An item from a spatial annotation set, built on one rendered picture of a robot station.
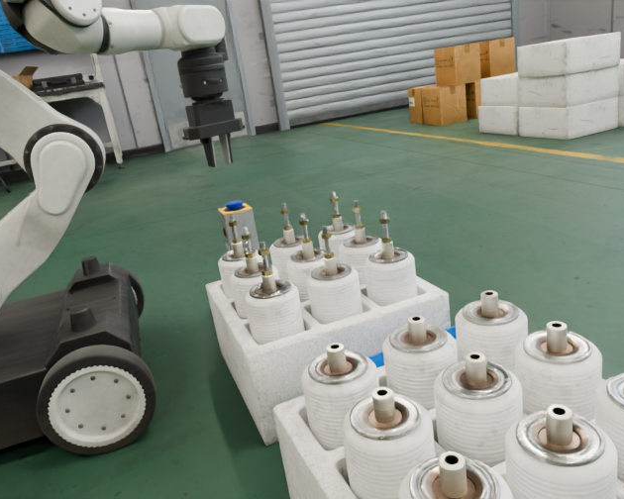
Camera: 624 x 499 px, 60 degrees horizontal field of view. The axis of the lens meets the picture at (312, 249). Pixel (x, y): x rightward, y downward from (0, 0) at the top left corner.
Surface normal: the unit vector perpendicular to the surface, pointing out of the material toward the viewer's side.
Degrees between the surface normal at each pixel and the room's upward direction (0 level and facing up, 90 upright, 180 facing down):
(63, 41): 133
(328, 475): 0
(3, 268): 90
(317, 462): 0
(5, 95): 90
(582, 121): 90
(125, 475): 0
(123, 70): 90
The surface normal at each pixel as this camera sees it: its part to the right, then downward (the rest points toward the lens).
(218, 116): 0.59, 0.18
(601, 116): 0.38, 0.24
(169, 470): -0.15, -0.94
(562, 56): -0.93, 0.24
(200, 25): 0.78, 0.09
